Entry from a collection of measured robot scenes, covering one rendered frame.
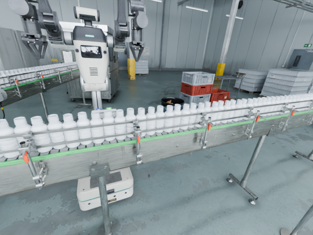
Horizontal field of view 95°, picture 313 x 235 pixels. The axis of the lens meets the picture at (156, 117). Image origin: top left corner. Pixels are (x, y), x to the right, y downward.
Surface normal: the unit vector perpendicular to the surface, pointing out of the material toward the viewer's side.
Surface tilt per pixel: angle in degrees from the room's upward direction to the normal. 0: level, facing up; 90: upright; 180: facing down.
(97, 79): 90
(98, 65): 90
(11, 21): 90
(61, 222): 0
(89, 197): 90
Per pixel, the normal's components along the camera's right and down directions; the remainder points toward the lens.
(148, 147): 0.38, 0.40
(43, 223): 0.06, -0.91
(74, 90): 0.07, 0.41
